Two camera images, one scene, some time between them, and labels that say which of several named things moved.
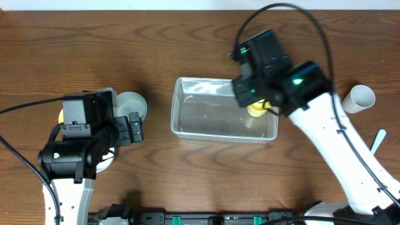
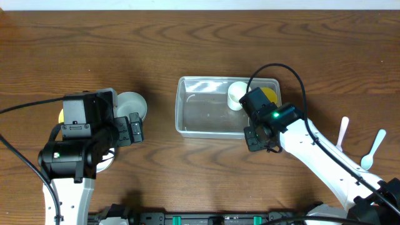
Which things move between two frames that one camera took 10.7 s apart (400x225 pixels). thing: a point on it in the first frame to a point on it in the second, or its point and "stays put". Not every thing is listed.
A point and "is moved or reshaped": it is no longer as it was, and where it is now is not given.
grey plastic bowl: [128, 102] stays put
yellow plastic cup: [259, 108] is moved or reshaped
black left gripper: [125, 131] stays put
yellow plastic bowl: [60, 119] stays put
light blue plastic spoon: [378, 140] stays put
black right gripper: [245, 85] to [253, 144]
